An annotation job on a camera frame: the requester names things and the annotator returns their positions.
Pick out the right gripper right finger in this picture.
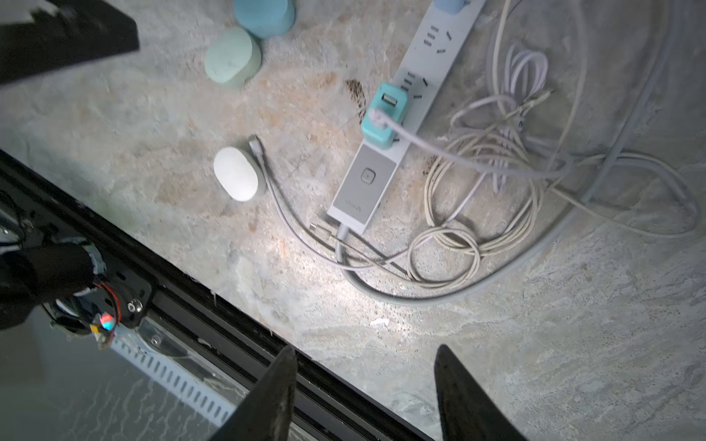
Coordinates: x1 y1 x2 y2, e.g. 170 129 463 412
434 345 526 440

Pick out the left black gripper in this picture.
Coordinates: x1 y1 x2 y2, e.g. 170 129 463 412
1 1 140 86

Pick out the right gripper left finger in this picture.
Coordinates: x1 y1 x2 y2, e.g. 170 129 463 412
211 345 298 441

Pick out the white earbud case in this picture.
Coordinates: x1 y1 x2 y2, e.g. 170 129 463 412
213 146 267 202

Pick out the lavender cable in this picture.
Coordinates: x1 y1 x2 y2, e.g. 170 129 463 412
368 43 575 222

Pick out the teal charger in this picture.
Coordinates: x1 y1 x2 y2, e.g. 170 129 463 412
360 83 410 150

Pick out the white power strip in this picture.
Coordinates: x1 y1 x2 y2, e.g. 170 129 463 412
327 0 485 233

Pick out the teal blue charger adapter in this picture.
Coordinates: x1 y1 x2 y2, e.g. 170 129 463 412
433 0 468 15

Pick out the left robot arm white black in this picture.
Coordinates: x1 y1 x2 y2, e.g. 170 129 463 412
1 1 154 345

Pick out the blue earbud case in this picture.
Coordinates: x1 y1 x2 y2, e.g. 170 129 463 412
233 0 295 40

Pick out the white slotted cable duct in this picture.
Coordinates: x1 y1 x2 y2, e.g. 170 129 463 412
110 336 235 427

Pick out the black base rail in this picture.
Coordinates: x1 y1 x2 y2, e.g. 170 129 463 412
1 153 427 440

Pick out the white power strip cord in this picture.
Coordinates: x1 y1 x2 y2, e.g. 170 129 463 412
333 0 685 307

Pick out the beige coiled cable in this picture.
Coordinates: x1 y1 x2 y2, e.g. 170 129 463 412
247 0 702 290

